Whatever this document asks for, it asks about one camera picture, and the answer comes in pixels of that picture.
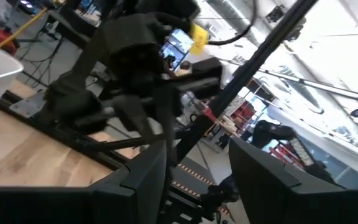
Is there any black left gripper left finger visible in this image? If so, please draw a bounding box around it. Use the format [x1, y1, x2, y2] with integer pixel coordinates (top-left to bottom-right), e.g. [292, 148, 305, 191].
[0, 141, 167, 224]

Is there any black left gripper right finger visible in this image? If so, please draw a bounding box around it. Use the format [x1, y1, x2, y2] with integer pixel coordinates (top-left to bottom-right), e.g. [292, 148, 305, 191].
[227, 138, 358, 224]

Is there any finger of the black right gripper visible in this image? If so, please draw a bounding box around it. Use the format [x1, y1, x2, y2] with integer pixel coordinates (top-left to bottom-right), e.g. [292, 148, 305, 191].
[154, 85, 183, 167]
[112, 95, 155, 144]

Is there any large black monitor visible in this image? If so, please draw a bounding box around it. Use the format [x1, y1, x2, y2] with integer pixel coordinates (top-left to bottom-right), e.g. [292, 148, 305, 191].
[159, 27, 196, 72]

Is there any red shelving rack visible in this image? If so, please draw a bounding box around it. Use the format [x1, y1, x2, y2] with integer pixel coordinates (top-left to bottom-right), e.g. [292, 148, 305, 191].
[229, 101, 258, 131]

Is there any yellow cable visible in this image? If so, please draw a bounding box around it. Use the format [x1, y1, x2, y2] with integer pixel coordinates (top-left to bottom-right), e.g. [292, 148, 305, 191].
[0, 6, 50, 49]

